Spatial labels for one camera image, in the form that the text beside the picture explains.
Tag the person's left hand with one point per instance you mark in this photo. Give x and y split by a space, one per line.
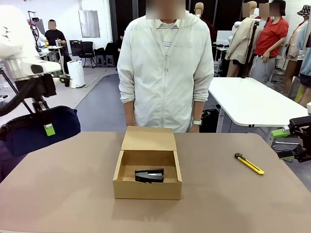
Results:
195 129

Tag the yellow black utility knife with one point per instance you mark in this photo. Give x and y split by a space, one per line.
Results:
250 165

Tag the person's right hand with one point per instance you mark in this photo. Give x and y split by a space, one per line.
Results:
130 121

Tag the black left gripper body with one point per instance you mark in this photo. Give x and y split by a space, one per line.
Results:
41 105

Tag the grey metal wall panel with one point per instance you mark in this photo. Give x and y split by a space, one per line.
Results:
89 23

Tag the mannequin in beige coat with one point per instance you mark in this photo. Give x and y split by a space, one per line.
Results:
239 41

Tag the bare mannequin head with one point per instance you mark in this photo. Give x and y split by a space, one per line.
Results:
199 8

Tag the person's left forearm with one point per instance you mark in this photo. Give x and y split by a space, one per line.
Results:
198 110

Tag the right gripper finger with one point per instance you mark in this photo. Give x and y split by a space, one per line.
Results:
301 154
300 126

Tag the black camera tripod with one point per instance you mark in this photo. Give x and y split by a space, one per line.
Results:
14 89

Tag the white table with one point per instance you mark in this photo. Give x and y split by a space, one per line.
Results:
247 99

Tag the person in white jacket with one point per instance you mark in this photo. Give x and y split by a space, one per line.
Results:
165 85

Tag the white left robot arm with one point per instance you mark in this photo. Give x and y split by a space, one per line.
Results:
14 48

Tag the grey stool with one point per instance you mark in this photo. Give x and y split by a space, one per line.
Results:
100 61
109 61

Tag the brown cardboard box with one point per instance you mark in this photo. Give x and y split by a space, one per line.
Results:
145 190

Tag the person's right forearm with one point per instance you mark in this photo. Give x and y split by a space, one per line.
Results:
128 109

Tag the black office chair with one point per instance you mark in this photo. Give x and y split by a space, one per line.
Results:
87 52

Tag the mannequin with bucket hat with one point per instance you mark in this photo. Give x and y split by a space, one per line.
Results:
300 43

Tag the black backpack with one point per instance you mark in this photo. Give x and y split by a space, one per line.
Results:
211 121

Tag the white air purifier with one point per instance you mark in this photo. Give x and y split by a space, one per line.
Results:
76 74

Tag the black stapler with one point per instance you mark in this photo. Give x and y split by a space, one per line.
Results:
149 178

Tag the white wrist watch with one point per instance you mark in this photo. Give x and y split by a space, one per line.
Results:
197 122

